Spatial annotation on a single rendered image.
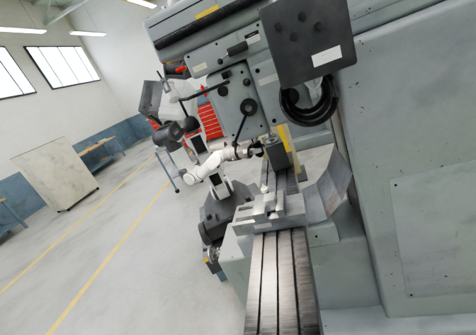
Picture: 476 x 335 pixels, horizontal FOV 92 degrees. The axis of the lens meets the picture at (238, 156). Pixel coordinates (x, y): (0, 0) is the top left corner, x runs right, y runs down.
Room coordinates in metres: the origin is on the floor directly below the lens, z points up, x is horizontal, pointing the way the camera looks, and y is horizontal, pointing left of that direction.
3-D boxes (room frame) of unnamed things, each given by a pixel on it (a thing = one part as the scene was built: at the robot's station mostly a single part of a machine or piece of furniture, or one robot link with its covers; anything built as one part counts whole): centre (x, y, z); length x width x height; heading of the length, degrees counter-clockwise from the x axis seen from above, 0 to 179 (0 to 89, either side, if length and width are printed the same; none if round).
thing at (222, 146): (1.17, 0.06, 1.24); 0.11 x 0.11 x 0.11; 58
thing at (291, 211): (0.92, -0.03, 0.96); 0.35 x 0.15 x 0.11; 70
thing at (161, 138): (1.34, 0.34, 1.39); 0.12 x 0.09 x 0.14; 59
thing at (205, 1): (1.05, -0.12, 1.81); 0.47 x 0.26 x 0.16; 73
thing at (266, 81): (0.99, -0.29, 1.47); 0.24 x 0.19 x 0.26; 163
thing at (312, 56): (0.64, -0.29, 1.62); 0.20 x 0.09 x 0.21; 73
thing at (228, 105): (1.05, -0.11, 1.47); 0.21 x 0.19 x 0.32; 163
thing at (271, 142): (1.46, -0.25, 1.00); 0.22 x 0.12 x 0.20; 172
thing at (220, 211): (1.86, 0.25, 0.59); 0.64 x 0.52 x 0.33; 4
